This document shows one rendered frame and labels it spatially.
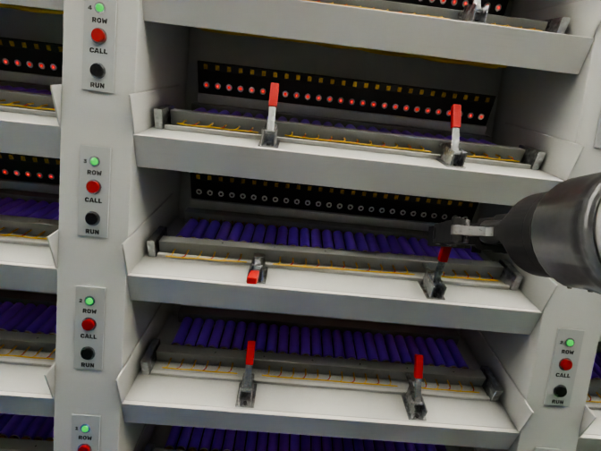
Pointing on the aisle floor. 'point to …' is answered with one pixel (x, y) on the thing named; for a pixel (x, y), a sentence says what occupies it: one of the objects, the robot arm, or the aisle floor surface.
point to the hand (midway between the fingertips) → (448, 236)
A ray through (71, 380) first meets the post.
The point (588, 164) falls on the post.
